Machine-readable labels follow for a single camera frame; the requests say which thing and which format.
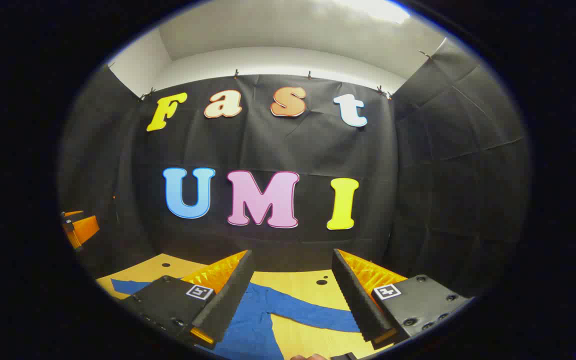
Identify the row of small cloth clips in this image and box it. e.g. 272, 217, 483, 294
108, 49, 435, 102

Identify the blue corduroy shirt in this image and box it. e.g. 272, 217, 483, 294
110, 277, 364, 360

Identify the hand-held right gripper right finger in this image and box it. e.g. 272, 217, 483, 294
331, 248, 472, 351

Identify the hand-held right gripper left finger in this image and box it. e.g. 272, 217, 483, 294
117, 249, 256, 350

